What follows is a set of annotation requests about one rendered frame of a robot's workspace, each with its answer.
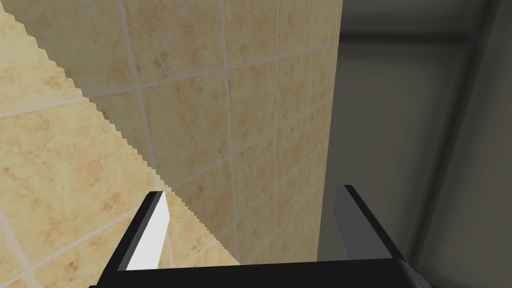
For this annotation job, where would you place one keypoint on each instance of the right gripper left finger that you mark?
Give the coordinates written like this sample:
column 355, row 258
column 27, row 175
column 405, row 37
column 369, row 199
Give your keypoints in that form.
column 146, row 238

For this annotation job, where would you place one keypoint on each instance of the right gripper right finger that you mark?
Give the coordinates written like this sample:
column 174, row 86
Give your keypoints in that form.
column 360, row 228

